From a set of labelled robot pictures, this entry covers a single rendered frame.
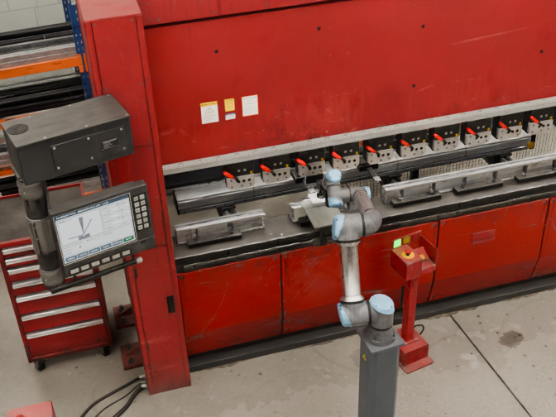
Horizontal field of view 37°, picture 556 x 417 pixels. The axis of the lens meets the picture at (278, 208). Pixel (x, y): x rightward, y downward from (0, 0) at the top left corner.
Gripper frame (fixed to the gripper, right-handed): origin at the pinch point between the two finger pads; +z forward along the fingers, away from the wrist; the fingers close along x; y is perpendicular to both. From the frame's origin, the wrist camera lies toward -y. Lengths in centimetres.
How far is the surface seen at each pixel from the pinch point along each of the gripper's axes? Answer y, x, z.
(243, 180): 15.7, 42.0, -8.5
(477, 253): -42, -99, 42
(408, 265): -47, -37, -3
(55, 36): 166, 126, 85
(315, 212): -6.9, 5.3, 0.5
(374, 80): 45, -31, -45
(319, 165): 16.1, -1.2, -8.8
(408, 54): 53, -49, -55
